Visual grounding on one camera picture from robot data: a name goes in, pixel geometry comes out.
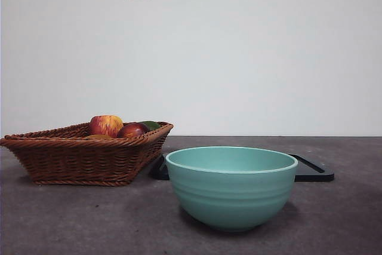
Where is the green fruit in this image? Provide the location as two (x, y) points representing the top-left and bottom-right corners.
(140, 121), (162, 132)

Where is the black rectangular tray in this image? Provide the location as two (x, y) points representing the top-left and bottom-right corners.
(148, 152), (335, 182)

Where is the dark red apple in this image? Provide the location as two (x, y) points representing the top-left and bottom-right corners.
(116, 122), (150, 139)

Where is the brown wicker basket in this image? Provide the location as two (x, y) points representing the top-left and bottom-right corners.
(0, 121), (174, 186)

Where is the red and yellow apple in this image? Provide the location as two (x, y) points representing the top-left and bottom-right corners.
(88, 114), (124, 139)

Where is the teal ribbed bowl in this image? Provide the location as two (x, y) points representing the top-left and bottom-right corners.
(165, 146), (299, 232)

